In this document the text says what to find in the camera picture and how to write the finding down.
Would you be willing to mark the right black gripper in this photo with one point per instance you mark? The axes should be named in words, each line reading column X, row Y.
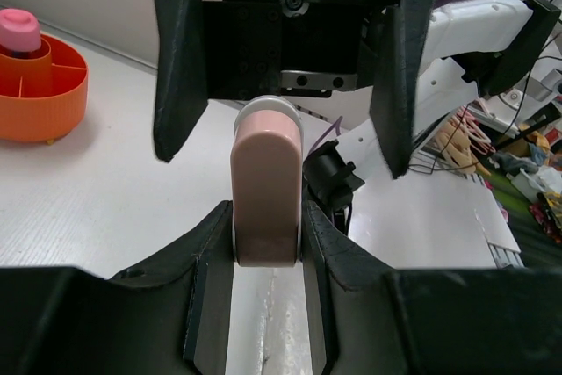
column 244, row 48

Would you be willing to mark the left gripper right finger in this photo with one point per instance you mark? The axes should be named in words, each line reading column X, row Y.
column 365, row 317

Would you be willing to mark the pink capped clear tube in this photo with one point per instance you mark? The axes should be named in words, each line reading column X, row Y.
column 20, row 32

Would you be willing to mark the orange round organizer container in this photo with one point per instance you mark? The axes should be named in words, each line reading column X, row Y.
column 43, row 97

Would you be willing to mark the pink eraser block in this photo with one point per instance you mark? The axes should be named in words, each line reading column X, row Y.
column 266, row 176

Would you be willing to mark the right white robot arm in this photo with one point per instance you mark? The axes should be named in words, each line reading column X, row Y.
column 481, row 47

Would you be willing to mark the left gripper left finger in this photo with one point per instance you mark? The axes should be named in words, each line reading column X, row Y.
column 167, row 314

